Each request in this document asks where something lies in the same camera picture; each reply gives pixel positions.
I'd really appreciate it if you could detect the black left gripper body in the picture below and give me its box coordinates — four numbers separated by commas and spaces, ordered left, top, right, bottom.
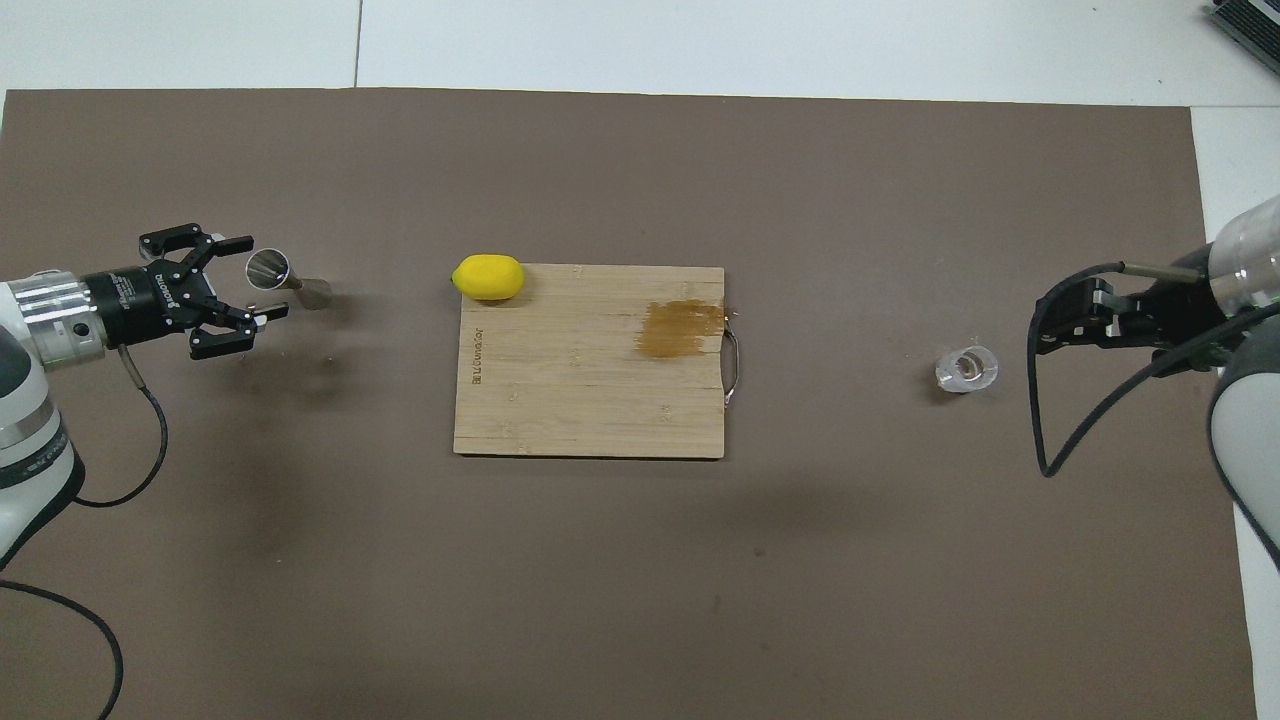
85, 262, 216, 346

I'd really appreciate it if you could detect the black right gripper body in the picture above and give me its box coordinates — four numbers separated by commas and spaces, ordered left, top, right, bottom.
1140, 272, 1236, 373

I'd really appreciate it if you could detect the steel cocktail jigger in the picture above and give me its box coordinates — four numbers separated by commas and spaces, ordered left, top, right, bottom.
245, 248, 334, 311

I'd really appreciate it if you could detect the small clear glass cup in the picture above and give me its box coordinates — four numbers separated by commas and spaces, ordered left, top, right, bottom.
934, 345, 1000, 394

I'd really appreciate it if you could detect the yellow lemon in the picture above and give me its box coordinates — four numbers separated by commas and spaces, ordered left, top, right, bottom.
451, 254, 526, 302

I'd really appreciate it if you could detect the grey ribbed device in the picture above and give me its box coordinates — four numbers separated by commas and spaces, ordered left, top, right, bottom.
1205, 0, 1280, 46

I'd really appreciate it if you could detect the bamboo cutting board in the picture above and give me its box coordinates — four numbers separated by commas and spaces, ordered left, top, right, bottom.
453, 264, 741, 460

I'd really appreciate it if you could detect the brown table mat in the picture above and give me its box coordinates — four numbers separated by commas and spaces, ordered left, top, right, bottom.
0, 88, 1259, 720

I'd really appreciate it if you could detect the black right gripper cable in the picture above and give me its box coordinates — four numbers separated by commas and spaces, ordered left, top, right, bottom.
1028, 261, 1280, 479

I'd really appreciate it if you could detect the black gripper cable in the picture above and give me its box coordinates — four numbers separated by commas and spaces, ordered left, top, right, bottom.
0, 343, 169, 720
1028, 261, 1280, 479

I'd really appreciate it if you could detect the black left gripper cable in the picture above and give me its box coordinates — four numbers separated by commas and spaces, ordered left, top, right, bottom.
0, 343, 169, 720

